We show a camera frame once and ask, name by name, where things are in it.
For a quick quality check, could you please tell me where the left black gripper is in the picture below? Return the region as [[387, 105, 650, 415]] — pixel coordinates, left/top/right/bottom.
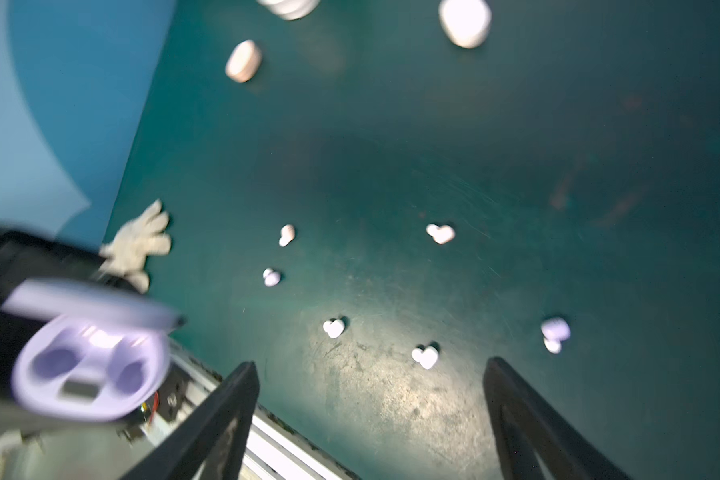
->
[[0, 226, 136, 414]]

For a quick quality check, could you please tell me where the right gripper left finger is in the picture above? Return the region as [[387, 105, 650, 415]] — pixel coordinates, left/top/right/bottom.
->
[[123, 362, 260, 479]]

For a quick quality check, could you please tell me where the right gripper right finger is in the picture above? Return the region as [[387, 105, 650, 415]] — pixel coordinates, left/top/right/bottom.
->
[[483, 357, 628, 479]]

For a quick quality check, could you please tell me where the purple earbud charging case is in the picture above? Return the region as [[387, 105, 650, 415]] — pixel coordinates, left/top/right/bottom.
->
[[1, 278, 183, 422]]

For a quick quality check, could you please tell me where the white earbud charging case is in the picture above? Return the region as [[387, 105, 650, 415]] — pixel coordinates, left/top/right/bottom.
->
[[438, 0, 492, 49]]

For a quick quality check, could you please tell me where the pink earbud charging case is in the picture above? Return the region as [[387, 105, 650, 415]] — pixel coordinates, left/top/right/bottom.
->
[[225, 39, 262, 83]]

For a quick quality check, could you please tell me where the white earbud bottom right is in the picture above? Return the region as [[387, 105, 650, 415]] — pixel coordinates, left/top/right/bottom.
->
[[411, 345, 440, 370]]

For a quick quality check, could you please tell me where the white earbud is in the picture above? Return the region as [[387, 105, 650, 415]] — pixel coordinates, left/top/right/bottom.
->
[[411, 345, 440, 370], [425, 224, 456, 245], [322, 318, 346, 339]]

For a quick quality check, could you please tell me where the white glove on table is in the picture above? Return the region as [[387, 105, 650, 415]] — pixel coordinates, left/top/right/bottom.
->
[[99, 199, 172, 294]]

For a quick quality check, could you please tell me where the white earbud bottom centre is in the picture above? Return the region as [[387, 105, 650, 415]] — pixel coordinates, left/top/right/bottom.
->
[[322, 318, 346, 339]]

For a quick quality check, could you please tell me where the white earbud upper right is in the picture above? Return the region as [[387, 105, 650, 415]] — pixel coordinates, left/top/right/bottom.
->
[[425, 224, 456, 245]]

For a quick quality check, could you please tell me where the pink earbud centre left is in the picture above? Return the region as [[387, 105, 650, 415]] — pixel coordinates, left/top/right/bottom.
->
[[278, 224, 296, 247]]

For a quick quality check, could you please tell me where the potted plant white pot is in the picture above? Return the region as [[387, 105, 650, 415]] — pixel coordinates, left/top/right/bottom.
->
[[257, 0, 320, 21]]

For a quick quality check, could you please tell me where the aluminium front rail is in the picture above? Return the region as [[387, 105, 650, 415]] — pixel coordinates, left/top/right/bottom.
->
[[0, 343, 356, 479]]

